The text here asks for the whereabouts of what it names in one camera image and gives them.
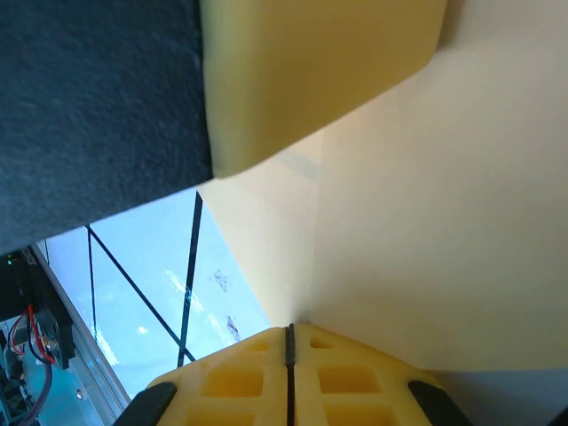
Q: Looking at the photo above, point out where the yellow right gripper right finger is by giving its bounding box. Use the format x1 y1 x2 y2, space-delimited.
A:
288 323 440 426

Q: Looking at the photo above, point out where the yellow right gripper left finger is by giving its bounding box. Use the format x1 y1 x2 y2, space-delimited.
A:
144 324 290 426

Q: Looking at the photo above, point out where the long aluminium mounting rail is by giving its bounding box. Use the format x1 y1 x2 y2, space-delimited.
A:
33 237 134 426

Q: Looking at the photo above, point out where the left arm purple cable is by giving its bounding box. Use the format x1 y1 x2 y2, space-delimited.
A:
24 361 54 426

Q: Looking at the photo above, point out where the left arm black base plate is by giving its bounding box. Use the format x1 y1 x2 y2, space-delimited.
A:
0 246 75 372

